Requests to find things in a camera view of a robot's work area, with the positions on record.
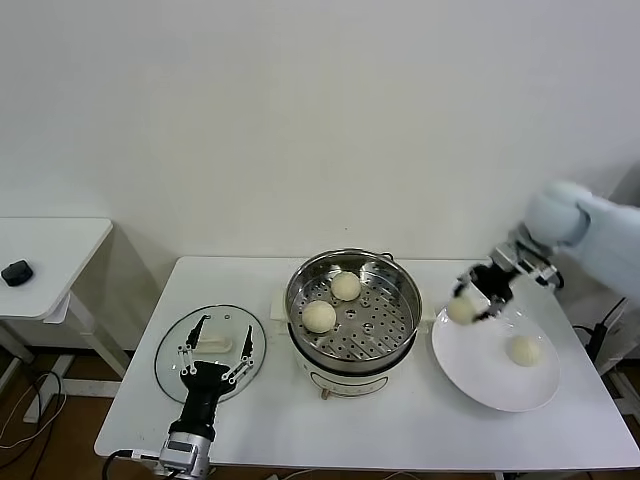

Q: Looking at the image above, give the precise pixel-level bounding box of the steel steamer pot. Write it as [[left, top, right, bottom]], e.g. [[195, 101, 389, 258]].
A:
[[269, 288, 435, 402]]

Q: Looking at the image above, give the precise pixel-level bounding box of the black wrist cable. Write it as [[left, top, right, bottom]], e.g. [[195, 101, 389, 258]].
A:
[[102, 448, 164, 480]]

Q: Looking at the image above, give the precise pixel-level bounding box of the perforated steel steamer basket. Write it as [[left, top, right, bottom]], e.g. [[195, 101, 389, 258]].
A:
[[284, 248, 423, 369]]

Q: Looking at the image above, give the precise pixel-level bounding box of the white round plate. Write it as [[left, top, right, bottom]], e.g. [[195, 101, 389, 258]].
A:
[[431, 298, 561, 413]]

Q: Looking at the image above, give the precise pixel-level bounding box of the small black case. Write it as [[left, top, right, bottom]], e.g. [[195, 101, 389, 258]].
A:
[[0, 259, 34, 288]]

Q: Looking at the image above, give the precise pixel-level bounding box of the white floor cable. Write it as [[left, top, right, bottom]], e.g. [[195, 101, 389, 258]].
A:
[[0, 394, 66, 450]]

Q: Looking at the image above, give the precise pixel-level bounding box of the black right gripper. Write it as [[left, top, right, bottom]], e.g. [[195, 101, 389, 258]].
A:
[[449, 262, 515, 324]]

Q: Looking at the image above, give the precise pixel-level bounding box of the white steamed baozi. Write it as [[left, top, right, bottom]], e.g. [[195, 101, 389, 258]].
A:
[[330, 271, 362, 303], [301, 299, 337, 335], [446, 294, 479, 326], [505, 334, 546, 368]]

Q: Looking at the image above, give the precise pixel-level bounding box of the glass lid with white handle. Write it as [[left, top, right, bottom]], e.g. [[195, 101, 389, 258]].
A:
[[153, 303, 266, 406]]

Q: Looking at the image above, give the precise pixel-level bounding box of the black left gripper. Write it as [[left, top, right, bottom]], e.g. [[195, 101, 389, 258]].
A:
[[172, 314, 255, 436]]

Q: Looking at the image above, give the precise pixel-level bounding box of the black power cable with adapter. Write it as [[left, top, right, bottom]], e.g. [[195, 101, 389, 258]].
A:
[[571, 297, 629, 354]]

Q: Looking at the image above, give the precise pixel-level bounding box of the black floor cable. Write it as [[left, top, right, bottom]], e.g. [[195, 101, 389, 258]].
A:
[[29, 370, 67, 426]]

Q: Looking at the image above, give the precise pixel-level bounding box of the white side table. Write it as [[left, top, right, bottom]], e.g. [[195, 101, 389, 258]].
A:
[[0, 217, 135, 426]]

